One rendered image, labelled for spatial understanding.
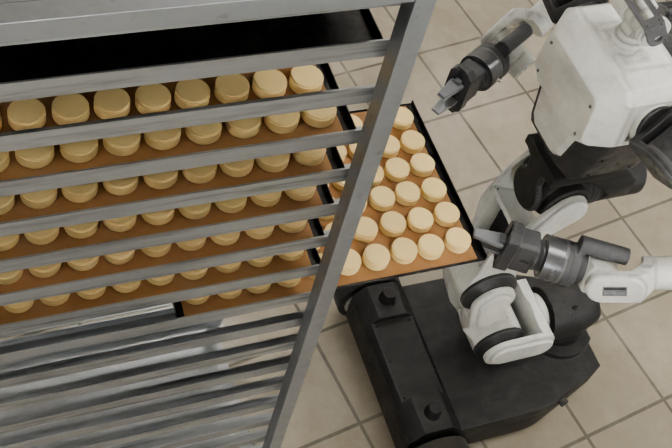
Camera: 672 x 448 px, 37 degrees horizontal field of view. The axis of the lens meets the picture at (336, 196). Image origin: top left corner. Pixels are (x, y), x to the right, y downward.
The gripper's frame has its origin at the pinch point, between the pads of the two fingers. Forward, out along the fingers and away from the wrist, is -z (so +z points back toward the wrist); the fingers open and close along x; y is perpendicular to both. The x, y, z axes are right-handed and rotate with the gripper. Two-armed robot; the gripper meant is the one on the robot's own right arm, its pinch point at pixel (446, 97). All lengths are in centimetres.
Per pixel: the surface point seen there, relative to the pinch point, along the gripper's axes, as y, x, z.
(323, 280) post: 16, 10, -60
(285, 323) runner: 12, -8, -61
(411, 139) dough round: 2.8, 1.2, -16.1
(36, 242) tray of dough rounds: -12, 27, -96
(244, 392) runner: 9, -35, -66
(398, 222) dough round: 14.1, 1.2, -34.3
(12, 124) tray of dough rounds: -19, 45, -94
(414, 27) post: 16, 70, -59
